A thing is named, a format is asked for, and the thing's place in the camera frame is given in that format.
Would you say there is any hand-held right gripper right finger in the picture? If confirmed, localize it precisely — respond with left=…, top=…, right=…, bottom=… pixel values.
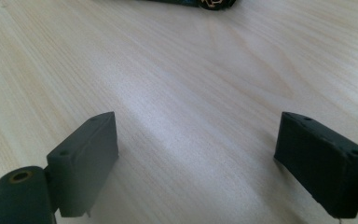
left=273, top=111, right=358, bottom=219

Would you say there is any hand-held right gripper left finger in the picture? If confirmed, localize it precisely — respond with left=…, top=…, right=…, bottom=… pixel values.
left=45, top=111, right=119, bottom=218

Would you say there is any blue and black toy car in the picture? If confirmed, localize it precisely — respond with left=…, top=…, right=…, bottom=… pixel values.
left=143, top=0, right=238, bottom=11

